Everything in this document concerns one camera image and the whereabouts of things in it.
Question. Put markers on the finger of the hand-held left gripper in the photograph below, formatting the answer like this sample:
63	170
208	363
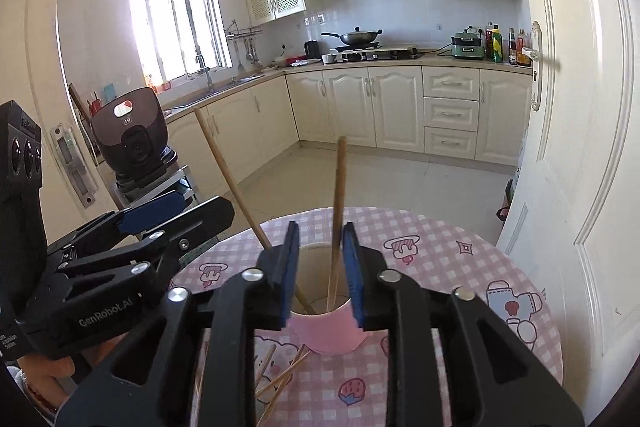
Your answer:
150	212
210	214

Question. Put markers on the red flat container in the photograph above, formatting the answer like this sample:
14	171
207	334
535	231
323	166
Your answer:
297	60

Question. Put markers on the wall utensil rack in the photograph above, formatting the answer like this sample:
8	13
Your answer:
245	32

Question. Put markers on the steel sink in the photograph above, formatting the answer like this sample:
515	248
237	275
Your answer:
235	82

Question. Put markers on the orange windowsill item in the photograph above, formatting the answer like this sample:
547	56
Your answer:
160	84

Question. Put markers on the brown dome camera device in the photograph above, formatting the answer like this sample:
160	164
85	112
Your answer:
112	132

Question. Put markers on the orange sauce bottle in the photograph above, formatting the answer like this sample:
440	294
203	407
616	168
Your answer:
522	49

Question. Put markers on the pink cup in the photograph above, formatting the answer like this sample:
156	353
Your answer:
327	332

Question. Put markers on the steel wok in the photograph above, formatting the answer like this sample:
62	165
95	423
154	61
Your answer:
357	38

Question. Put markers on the metal door lock plate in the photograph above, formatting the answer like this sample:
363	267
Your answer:
75	167

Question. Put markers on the kitchen window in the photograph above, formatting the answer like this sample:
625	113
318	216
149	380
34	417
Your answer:
175	17

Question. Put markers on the blue card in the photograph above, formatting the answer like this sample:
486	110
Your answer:
109	94

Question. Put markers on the white door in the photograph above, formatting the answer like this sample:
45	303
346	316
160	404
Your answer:
575	157

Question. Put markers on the cream lower cabinets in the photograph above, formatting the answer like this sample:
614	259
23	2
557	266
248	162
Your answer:
395	107

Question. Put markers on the black kettle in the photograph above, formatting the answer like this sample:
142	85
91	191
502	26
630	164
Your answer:
312	50

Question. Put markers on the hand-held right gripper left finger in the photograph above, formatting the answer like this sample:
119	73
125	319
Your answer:
290	269

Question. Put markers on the green countertop appliance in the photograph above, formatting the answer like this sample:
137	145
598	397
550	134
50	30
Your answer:
467	49

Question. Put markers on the person's left hand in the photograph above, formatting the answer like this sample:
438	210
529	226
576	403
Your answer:
50	374

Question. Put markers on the gas stove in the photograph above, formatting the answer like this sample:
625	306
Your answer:
375	54

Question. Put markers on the dark bin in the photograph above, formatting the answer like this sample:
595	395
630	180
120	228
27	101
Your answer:
506	202

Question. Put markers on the dark sauce bottle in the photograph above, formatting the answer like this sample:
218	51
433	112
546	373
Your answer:
512	49

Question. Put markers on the chrome faucet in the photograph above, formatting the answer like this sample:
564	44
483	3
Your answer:
207	77

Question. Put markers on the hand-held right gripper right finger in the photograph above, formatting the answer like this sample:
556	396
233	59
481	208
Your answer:
352	269

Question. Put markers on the wooden chopstick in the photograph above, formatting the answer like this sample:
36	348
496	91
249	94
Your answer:
200	377
225	167
280	394
265	367
341	177
287	364

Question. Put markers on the pink checked tablecloth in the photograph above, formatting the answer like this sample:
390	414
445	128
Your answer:
440	257

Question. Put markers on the red capped bottle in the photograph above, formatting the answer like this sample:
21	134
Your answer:
488	42

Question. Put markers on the green bottle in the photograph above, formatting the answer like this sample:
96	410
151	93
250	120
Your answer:
496	47

